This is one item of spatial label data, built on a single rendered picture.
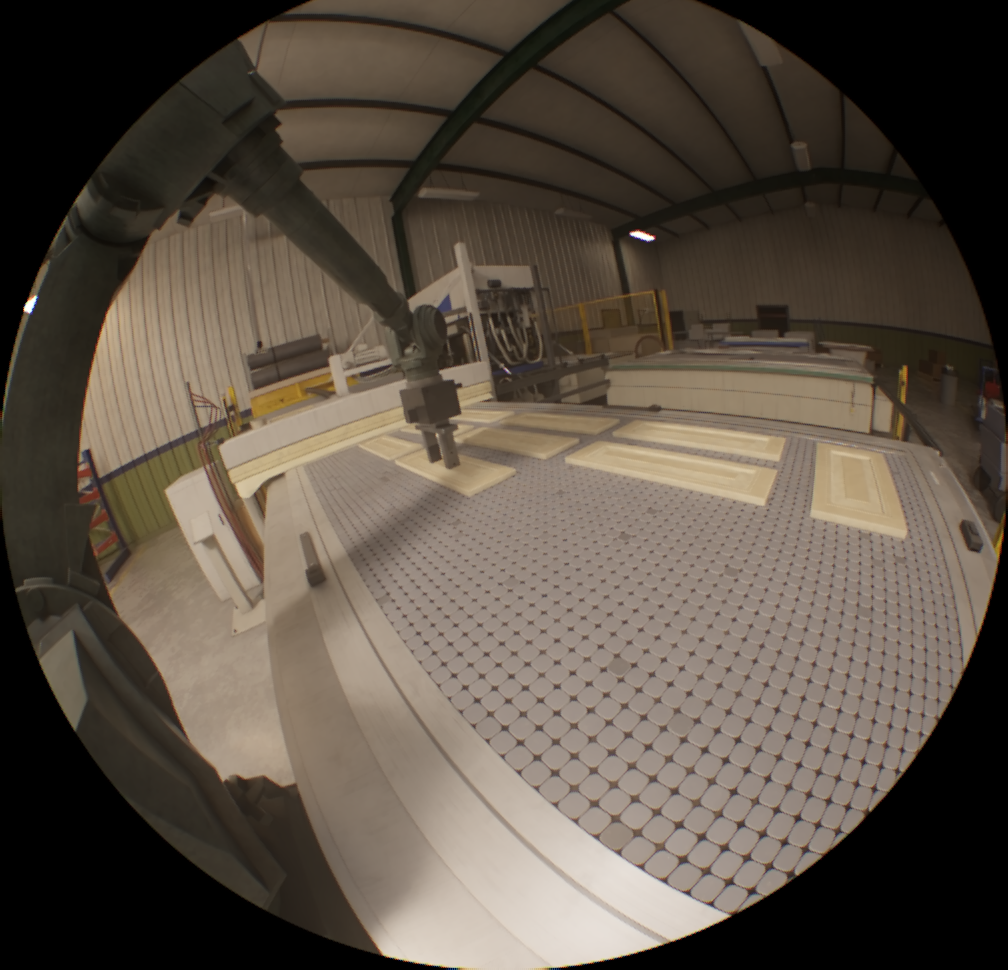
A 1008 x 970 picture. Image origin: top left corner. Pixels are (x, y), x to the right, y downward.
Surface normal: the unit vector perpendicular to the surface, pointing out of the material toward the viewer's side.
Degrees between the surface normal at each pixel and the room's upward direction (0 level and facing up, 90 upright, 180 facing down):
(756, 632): 0
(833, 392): 90
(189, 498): 90
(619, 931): 0
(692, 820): 0
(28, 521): 81
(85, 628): 55
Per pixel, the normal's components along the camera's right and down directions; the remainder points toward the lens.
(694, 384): -0.77, 0.35
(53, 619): 0.68, -0.61
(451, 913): -0.18, -0.92
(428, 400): 0.62, 0.16
